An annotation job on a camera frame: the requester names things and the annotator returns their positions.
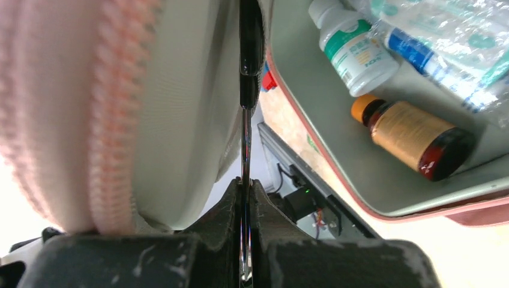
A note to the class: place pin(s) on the brown bottle orange cap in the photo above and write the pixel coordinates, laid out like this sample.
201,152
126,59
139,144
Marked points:
424,142

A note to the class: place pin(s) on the pink medicine case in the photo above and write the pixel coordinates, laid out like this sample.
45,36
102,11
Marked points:
120,116

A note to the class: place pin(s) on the colourful toy block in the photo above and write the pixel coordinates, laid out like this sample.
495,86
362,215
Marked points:
268,82

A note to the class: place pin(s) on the white sachet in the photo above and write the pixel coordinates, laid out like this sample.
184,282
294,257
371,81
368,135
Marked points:
471,35

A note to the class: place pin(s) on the white blue dropper bottle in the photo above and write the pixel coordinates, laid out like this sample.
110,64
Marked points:
436,69

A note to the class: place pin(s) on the small white capped vial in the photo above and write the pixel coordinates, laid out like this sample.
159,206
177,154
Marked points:
362,63

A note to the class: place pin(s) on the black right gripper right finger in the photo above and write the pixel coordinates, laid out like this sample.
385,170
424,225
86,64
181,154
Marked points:
285,256

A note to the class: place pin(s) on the green small packet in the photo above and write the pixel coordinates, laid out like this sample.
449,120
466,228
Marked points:
312,143

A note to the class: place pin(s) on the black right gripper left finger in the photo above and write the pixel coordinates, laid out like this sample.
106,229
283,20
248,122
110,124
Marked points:
206,254

